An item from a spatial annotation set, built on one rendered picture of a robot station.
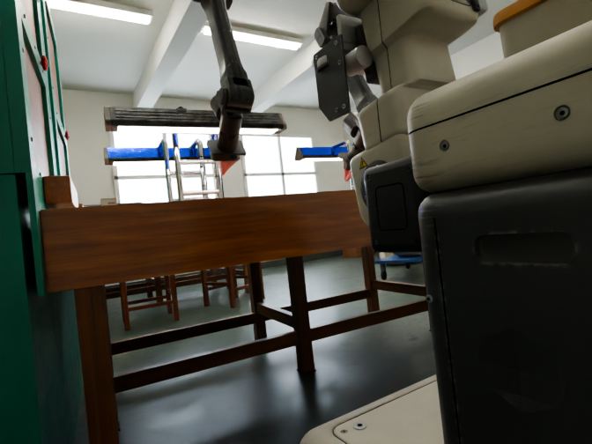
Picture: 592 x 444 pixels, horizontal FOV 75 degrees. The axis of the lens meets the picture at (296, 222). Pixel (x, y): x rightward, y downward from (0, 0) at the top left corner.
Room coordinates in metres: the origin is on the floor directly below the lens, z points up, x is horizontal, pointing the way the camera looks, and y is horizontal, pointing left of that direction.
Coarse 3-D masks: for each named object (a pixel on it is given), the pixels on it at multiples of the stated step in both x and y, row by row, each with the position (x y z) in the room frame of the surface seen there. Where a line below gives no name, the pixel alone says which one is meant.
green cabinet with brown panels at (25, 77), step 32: (0, 0) 0.80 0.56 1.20; (32, 0) 1.24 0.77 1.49; (0, 32) 0.80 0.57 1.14; (32, 32) 1.16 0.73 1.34; (0, 64) 0.80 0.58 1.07; (32, 64) 1.08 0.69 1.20; (0, 96) 0.79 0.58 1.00; (32, 96) 1.02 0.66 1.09; (0, 128) 0.79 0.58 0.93; (32, 128) 0.87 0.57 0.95; (64, 128) 1.97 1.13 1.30; (0, 160) 0.79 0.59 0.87; (32, 160) 0.82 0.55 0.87; (64, 160) 1.94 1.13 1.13
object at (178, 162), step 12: (180, 108) 1.31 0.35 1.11; (180, 156) 1.47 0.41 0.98; (180, 168) 1.46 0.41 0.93; (216, 168) 1.52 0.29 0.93; (180, 180) 1.45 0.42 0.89; (216, 180) 1.52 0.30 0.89; (180, 192) 1.45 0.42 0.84; (192, 192) 1.47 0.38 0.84; (204, 192) 1.50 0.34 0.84; (216, 192) 1.52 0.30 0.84
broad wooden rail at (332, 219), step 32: (320, 192) 1.17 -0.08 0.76; (352, 192) 1.23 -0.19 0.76; (64, 224) 0.87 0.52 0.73; (96, 224) 0.90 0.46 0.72; (128, 224) 0.93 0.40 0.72; (160, 224) 0.96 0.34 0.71; (192, 224) 0.99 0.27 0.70; (224, 224) 1.03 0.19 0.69; (256, 224) 1.07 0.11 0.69; (288, 224) 1.12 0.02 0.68; (320, 224) 1.17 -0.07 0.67; (352, 224) 1.22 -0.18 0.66; (64, 256) 0.86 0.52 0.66; (96, 256) 0.89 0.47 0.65; (128, 256) 0.92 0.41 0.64; (160, 256) 0.96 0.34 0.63; (192, 256) 0.99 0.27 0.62; (224, 256) 1.03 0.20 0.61; (256, 256) 1.07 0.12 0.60; (288, 256) 1.12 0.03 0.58; (64, 288) 0.86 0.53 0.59
